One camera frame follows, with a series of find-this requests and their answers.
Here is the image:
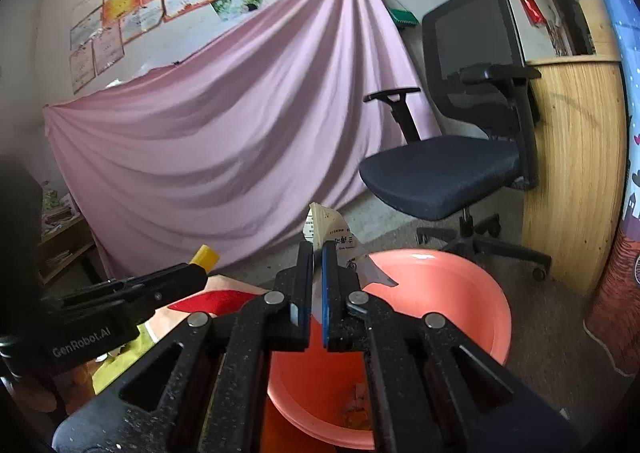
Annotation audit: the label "yellow bottle cap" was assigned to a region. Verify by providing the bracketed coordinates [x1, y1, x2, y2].
[190, 244, 221, 272]

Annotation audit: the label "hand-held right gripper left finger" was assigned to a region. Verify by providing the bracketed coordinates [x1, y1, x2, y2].
[51, 241, 314, 453]

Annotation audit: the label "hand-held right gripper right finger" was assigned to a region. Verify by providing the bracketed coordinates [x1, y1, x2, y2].
[321, 242, 584, 453]

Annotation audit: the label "pile of books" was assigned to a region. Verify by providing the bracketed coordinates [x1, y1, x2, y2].
[42, 186, 77, 230]

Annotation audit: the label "multicoloured patchwork blanket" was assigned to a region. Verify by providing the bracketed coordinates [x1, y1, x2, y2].
[65, 273, 267, 400]

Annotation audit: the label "salmon pink plastic basin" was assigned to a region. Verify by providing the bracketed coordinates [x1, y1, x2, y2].
[267, 248, 514, 452]

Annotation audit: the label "wooden shelf unit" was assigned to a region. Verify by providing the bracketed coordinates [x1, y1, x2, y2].
[37, 213, 99, 285]

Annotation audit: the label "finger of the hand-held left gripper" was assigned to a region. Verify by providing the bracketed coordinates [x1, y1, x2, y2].
[102, 262, 209, 286]
[59, 277, 209, 323]

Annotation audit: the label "black office chair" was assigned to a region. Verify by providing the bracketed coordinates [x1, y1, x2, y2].
[359, 0, 554, 282]

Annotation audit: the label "pink hanging cloth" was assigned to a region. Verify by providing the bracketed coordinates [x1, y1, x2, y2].
[42, 0, 444, 280]

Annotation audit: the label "red hanging ornament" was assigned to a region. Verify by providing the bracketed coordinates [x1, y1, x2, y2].
[516, 0, 547, 27]

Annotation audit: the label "white printed paper wrapper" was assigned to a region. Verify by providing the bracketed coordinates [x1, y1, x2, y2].
[304, 202, 399, 292]

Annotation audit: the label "green wall pictures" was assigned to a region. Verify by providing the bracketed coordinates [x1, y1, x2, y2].
[210, 0, 266, 22]

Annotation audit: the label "blue printed cloth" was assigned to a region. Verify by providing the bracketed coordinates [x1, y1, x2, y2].
[567, 0, 640, 377]

